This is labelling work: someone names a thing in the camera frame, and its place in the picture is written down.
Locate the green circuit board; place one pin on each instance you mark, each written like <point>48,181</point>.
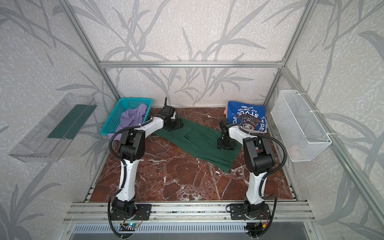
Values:
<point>129,227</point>

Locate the white wire mesh basket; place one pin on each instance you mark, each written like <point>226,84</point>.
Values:
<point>302,133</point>

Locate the teal plastic laundry basket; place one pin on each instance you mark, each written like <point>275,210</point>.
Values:
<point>121,106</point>

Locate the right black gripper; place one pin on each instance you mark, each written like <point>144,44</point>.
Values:
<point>226,143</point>

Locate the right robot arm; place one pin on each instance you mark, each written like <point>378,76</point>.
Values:
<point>260,160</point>

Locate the aluminium frame rail base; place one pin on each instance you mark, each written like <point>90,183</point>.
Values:
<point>182,212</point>

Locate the clear acrylic wall shelf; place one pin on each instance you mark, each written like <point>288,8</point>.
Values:
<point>50,138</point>

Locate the folded blue printed t shirt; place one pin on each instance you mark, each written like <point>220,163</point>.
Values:
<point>248,116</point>

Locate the dark green t shirt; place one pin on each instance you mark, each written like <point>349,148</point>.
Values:
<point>202,142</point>

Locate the lilac purple t shirt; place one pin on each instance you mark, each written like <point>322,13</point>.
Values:
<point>131,118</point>

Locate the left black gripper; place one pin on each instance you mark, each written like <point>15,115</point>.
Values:
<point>174,124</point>

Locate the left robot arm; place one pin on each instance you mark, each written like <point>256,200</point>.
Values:
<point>128,145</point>

